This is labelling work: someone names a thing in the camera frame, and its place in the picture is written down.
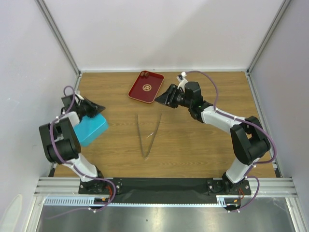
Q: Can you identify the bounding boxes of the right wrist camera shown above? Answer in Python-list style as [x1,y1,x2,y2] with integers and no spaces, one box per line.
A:
[177,72,188,92]

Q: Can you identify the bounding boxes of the grey cable duct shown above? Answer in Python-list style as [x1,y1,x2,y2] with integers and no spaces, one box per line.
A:
[44,196,240,208]

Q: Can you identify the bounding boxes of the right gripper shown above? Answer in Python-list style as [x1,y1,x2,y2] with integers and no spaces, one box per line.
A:
[154,84,193,109]

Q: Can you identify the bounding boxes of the red tray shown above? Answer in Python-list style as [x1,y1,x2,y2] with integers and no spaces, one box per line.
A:
[128,71,164,104]

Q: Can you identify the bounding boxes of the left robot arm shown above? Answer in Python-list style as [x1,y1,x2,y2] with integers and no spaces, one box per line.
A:
[39,94,109,193]

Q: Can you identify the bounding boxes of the aluminium frame post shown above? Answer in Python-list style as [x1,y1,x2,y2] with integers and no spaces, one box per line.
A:
[35,0,81,76]
[246,0,293,75]

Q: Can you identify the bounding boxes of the blue tin lid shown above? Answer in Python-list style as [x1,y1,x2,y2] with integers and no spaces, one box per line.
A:
[73,114,109,147]

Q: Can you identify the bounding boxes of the left aluminium frame post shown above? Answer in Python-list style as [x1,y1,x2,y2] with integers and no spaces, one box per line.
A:
[35,0,81,76]

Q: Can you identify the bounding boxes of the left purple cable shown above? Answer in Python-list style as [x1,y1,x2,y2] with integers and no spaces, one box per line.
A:
[45,86,117,219]

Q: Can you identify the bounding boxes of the metal tongs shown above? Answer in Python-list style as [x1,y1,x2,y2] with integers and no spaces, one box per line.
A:
[136,113,162,160]

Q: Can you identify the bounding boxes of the right aluminium frame post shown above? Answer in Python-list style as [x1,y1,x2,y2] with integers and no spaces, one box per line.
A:
[246,0,293,75]

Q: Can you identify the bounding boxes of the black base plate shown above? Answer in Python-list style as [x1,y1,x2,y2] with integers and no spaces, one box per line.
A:
[79,177,252,204]

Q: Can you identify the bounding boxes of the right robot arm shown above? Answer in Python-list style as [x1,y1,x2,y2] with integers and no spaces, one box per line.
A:
[155,82,271,194]

